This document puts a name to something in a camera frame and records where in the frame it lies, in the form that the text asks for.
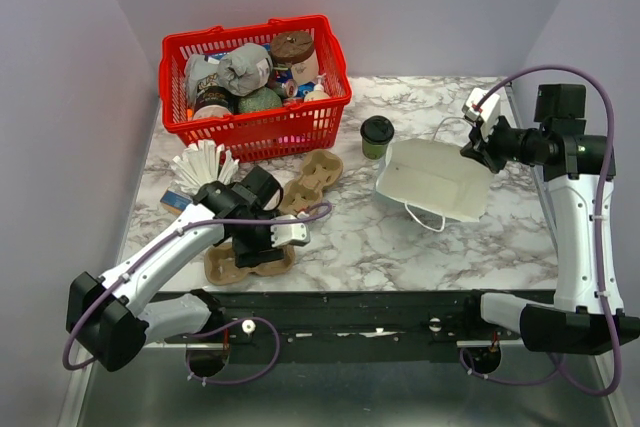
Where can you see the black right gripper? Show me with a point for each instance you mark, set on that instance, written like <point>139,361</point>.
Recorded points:
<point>487,156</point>

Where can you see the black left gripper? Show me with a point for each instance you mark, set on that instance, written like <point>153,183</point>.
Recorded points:
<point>248,256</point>

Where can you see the white paper takeout bag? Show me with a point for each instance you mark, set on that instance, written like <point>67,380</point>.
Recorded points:
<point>432,182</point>

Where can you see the brown cardboard cup carrier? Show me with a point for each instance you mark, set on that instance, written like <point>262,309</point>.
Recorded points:
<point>320,170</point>

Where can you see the black plastic cup lid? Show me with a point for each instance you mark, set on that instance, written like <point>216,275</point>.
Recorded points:
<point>377,130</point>

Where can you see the green paper coffee cup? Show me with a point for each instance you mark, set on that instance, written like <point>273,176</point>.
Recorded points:
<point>373,150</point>

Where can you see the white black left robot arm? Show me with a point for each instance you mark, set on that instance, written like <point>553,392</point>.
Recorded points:
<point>113,316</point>

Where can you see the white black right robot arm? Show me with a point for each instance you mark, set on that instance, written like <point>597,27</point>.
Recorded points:
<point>587,309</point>

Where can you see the blue napkin box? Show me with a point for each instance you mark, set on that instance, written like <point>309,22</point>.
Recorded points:
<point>174,202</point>

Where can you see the white paper straws bundle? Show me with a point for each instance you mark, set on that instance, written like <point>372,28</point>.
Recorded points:
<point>201,163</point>

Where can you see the red plastic shopping basket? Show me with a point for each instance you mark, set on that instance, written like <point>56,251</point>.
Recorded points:
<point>296,128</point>

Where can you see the green round sponge ball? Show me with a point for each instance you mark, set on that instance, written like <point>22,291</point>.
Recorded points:
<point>258,101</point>

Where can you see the dark labelled snack bag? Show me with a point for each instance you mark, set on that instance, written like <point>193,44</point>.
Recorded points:
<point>206,98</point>

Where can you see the small pump lotion bottle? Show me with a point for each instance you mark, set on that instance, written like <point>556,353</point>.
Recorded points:
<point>318,91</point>

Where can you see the grey rolled cloth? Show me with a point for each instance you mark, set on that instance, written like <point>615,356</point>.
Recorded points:
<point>245,69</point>

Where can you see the brown lidded beige jar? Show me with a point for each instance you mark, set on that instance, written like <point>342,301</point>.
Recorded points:
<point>294,56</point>

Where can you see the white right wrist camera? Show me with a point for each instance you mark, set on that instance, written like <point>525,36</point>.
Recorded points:
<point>482,111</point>

